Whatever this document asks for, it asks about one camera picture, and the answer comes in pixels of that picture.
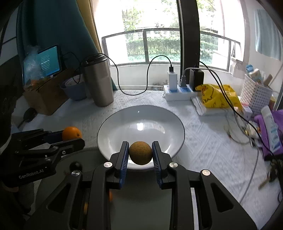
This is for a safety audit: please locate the brown round fruit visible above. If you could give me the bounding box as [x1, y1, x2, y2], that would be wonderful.
[129, 141, 152, 165]

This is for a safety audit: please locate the orange fruit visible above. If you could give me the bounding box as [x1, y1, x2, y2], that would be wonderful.
[62, 126, 82, 141]

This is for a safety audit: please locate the grey round placemat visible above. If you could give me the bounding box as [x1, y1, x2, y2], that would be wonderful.
[35, 146, 173, 230]

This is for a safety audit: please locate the white round plate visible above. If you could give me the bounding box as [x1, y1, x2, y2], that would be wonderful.
[97, 105, 185, 160]

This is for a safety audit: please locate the cardboard box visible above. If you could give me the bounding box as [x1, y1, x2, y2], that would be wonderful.
[23, 70, 72, 116]

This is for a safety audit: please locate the clear plastic bag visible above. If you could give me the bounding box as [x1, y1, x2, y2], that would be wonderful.
[23, 46, 45, 85]

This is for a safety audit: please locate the blue plastic bowl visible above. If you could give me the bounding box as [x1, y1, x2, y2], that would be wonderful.
[60, 74, 87, 101]

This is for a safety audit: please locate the white lace tablecloth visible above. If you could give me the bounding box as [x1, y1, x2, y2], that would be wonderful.
[21, 91, 280, 228]

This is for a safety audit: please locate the white tissue pack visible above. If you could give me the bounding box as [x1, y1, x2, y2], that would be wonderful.
[191, 97, 233, 116]

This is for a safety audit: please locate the white power strip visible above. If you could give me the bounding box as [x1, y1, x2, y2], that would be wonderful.
[163, 84, 197, 102]

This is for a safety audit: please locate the tablet with lit screen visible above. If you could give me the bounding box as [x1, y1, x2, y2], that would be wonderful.
[38, 45, 62, 77]

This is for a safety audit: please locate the yellow duck plastic bag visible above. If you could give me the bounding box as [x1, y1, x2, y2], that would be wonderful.
[195, 84, 242, 108]

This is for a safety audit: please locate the white charger plug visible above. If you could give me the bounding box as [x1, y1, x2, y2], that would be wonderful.
[167, 71, 177, 91]

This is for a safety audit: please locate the black power adapter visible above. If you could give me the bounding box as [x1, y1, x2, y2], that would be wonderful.
[189, 70, 204, 91]

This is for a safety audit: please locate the steel travel mug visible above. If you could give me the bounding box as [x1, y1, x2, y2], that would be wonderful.
[82, 53, 114, 107]

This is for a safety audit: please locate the white plastic basket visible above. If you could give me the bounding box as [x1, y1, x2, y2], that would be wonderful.
[240, 74, 272, 116]

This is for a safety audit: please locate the white lotion tube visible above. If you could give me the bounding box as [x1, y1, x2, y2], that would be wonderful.
[261, 105, 281, 154]

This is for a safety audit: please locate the purple cloth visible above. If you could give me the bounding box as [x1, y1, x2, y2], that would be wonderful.
[254, 110, 282, 160]

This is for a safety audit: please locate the light blue hanging towel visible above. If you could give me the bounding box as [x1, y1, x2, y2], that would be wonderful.
[254, 9, 282, 61]

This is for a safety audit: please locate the black charging cable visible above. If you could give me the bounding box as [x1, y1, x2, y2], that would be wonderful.
[64, 52, 174, 96]

